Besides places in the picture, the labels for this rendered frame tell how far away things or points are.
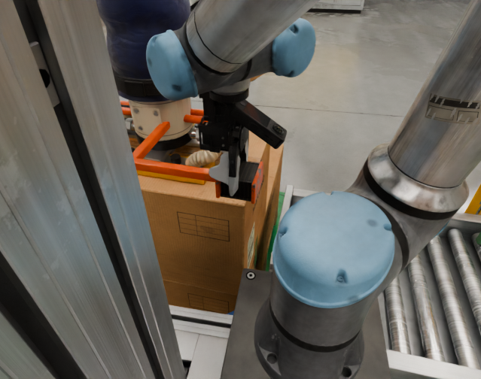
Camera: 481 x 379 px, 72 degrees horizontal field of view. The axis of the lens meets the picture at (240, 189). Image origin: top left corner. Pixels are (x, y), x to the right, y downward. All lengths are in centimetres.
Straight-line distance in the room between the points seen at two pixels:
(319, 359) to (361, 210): 18
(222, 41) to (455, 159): 25
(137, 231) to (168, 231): 83
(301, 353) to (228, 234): 55
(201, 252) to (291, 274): 71
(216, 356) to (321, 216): 34
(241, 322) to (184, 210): 46
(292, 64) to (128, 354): 39
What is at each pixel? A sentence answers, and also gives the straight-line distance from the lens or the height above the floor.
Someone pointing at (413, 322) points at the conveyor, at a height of 49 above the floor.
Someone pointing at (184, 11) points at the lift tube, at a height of 134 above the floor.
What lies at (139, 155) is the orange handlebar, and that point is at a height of 108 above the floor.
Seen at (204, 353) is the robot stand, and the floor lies 95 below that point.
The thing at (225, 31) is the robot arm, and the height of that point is 143.
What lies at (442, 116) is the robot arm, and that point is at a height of 137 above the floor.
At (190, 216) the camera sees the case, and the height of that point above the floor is 87.
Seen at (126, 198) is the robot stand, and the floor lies 141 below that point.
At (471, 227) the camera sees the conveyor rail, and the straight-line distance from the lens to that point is 161.
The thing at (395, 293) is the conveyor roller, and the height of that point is 55.
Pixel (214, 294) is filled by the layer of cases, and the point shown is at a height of 52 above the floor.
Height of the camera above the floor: 151
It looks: 39 degrees down
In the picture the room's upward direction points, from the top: straight up
